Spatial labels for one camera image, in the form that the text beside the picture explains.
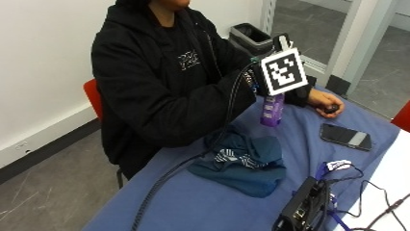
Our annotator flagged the purple bottle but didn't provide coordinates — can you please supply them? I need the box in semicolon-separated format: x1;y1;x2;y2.
259;92;287;128

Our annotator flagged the black smartphone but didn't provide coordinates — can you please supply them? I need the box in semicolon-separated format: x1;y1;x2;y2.
320;122;375;152

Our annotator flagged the white marker cube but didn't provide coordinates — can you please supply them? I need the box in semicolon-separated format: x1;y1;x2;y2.
259;47;311;97

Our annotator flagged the red chair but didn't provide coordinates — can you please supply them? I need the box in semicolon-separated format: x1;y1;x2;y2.
83;78;126;191
391;100;410;134

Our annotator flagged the black glove sensor module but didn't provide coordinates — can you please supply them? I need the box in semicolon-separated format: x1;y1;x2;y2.
272;33;295;52

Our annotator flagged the black trash bin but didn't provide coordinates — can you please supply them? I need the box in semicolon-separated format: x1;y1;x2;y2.
228;22;276;58

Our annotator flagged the teal striped garment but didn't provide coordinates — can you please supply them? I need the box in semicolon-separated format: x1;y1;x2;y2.
187;125;289;198

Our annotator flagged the person in black hoodie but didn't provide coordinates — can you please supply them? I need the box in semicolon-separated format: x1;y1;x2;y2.
90;0;320;181

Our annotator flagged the black electronics box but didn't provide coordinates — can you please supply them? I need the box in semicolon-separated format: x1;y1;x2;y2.
272;176;333;231

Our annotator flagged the blue tablecloth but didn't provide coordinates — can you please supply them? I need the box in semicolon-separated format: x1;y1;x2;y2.
83;85;401;231

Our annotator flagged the thick black glove cable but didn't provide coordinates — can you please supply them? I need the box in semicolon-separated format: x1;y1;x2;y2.
130;62;259;231

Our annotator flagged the blue lanyard with white tag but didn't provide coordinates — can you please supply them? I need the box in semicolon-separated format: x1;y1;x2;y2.
315;159;356;231

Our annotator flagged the white glass partition frame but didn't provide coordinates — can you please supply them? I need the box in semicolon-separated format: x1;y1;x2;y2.
260;0;405;97

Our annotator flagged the thin black cable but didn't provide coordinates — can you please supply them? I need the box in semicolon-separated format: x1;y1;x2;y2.
325;164;409;231

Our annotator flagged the black cable with inline plug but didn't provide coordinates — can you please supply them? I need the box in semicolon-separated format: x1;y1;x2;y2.
351;192;410;231

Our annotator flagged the white wall outlet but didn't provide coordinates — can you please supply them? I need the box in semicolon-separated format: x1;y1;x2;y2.
15;141;32;154

